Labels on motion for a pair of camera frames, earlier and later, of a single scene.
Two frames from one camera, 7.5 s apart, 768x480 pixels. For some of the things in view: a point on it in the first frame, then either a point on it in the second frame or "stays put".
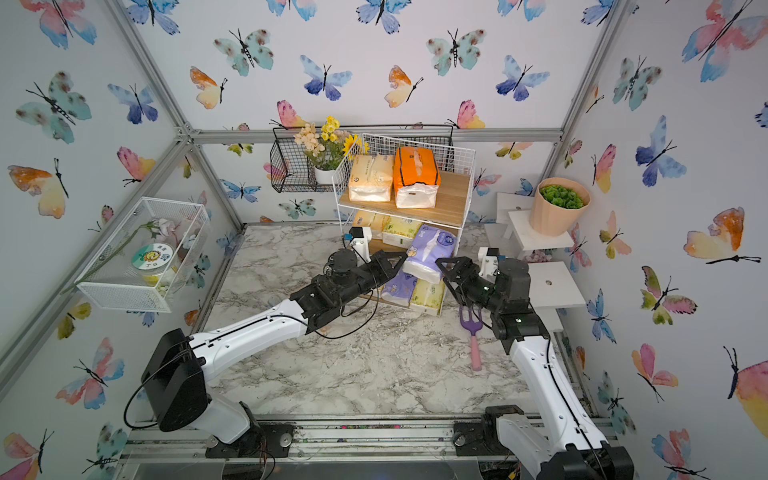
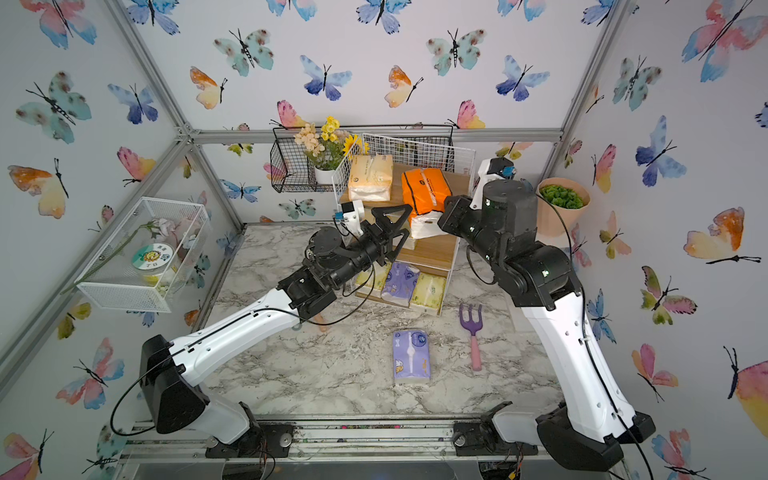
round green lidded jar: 151,261 stays put
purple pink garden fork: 473,325 stays put
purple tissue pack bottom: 399,289 stays put
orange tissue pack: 416,178 -> 426,190
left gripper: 379,267 -> 375,244
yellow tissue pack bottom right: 428,297 stays put
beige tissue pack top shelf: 371,178 stays put
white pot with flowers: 328,147 stays put
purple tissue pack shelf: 430,245 -> 411,356
